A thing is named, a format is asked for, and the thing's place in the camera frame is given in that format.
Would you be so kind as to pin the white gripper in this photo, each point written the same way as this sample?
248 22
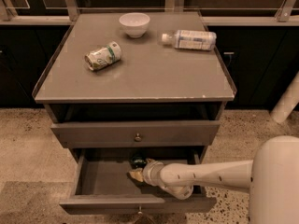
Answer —
149 173

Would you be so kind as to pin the dark green can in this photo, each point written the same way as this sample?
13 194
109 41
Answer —
138 161

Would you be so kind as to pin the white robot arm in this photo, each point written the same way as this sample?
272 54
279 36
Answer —
271 179

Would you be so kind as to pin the brass top drawer knob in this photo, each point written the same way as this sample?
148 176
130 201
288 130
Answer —
138 137

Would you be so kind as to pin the open grey middle drawer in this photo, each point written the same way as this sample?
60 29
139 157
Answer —
102 184

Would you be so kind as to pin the grey top drawer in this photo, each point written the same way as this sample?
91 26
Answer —
122 133

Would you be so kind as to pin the grey drawer cabinet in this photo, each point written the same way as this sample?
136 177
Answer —
150 82

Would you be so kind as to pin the white green can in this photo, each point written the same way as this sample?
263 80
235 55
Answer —
101 58

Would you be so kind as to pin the clear plastic water bottle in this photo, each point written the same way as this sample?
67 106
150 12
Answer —
187 39

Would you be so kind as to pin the white ceramic bowl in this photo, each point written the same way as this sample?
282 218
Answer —
134 24

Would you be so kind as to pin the brass middle drawer handle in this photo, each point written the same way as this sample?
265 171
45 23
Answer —
142 218

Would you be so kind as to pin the metal window frame rail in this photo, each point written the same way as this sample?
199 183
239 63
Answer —
213 12

